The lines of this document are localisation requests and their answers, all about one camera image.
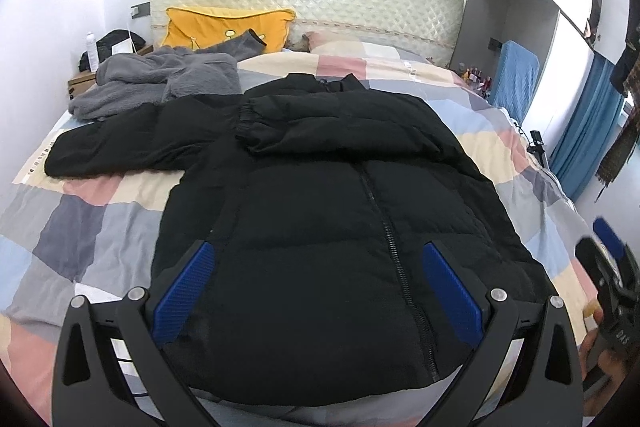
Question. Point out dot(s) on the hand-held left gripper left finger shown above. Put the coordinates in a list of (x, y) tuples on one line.
[(182, 292)]

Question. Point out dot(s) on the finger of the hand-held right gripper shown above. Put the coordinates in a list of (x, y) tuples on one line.
[(595, 264), (609, 234)]

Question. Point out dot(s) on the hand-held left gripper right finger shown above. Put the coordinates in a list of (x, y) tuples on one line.
[(452, 294)]

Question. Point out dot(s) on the black puffer jacket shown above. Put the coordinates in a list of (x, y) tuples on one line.
[(310, 217)]

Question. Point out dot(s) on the person's right hand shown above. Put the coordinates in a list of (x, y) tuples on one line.
[(607, 369)]

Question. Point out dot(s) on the brown checked hanging garment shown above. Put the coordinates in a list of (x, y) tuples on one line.
[(622, 147)]

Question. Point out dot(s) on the blue curtain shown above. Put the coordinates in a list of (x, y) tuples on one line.
[(585, 132)]

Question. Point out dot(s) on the black tripod device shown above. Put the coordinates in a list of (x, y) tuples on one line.
[(537, 144)]

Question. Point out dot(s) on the checkered pastel duvet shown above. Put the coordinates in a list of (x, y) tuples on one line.
[(75, 227)]

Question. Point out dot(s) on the blue towel covered chair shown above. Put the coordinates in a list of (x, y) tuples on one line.
[(515, 79)]

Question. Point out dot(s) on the group of cosmetic bottles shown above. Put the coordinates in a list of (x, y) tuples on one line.
[(475, 79)]

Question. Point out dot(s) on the grey fleece robe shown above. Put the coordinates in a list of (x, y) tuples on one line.
[(150, 79)]

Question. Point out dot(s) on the wooden nightstand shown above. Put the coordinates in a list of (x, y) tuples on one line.
[(82, 84)]

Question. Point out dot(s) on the clear plastic bottle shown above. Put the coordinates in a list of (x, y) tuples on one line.
[(91, 54)]

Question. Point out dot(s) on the black bag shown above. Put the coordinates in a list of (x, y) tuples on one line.
[(112, 42)]

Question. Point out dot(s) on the yellow cushion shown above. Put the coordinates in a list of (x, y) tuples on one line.
[(210, 27)]

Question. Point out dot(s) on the checkered pillow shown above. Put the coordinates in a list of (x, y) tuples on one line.
[(350, 44)]

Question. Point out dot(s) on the dark wall switch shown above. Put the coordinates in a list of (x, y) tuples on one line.
[(495, 44)]

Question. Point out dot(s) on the dark wall socket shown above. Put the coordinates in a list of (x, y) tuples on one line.
[(140, 10)]

